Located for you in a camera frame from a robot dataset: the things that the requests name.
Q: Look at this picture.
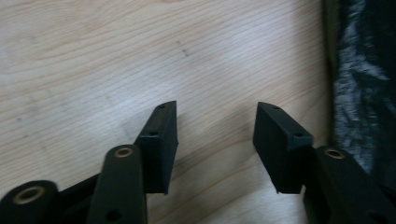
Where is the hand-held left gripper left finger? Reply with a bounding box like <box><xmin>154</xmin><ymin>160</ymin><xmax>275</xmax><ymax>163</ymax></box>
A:
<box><xmin>134</xmin><ymin>100</ymin><xmax>179</xmax><ymax>196</ymax></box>

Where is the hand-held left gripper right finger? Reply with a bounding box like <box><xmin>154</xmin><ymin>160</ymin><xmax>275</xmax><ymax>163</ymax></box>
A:
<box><xmin>252</xmin><ymin>101</ymin><xmax>315</xmax><ymax>195</ymax></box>

